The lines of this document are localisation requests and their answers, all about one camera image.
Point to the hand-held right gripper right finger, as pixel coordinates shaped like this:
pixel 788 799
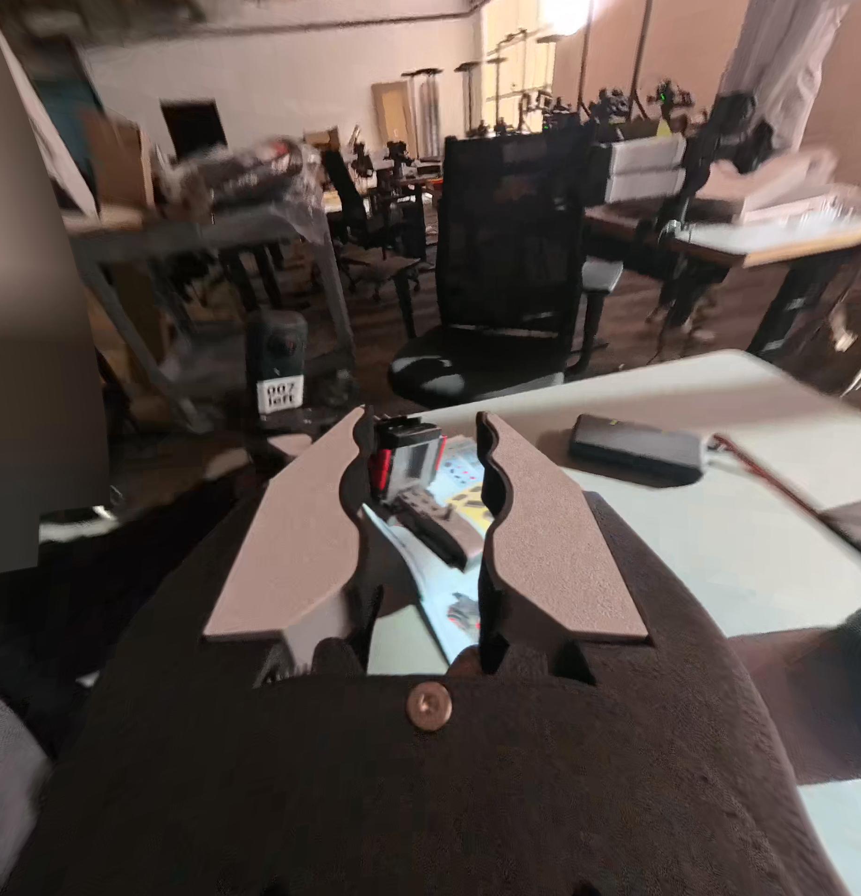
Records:
pixel 563 560

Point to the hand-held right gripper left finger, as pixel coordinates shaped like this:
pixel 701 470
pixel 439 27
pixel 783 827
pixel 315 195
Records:
pixel 290 546

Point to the light blue instruction booklet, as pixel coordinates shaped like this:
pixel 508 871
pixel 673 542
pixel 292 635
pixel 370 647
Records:
pixel 430 595

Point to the toy brick truck model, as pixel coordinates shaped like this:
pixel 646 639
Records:
pixel 409 455

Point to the black power bank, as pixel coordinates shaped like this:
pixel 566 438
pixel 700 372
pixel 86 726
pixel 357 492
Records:
pixel 633 444

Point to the grey table with metal legs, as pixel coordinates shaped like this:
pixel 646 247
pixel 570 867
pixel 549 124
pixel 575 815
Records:
pixel 192 231

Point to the black swivel chair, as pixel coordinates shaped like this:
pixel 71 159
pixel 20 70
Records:
pixel 353 203

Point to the plastic-wrapped black bundle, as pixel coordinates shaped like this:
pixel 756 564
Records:
pixel 262 168

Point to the cardboard box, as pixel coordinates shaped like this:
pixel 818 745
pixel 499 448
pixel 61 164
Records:
pixel 119 161

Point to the black mesh office chair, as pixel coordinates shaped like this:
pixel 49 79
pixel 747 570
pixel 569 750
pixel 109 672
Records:
pixel 507 231

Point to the white flat box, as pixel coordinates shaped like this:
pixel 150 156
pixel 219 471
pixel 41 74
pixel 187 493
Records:
pixel 644 187
pixel 647 154

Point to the wooden top table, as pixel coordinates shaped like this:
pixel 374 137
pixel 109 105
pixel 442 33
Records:
pixel 787 241

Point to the black wall screen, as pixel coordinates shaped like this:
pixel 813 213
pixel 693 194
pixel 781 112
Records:
pixel 192 129

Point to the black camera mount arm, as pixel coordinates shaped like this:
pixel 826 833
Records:
pixel 735 133

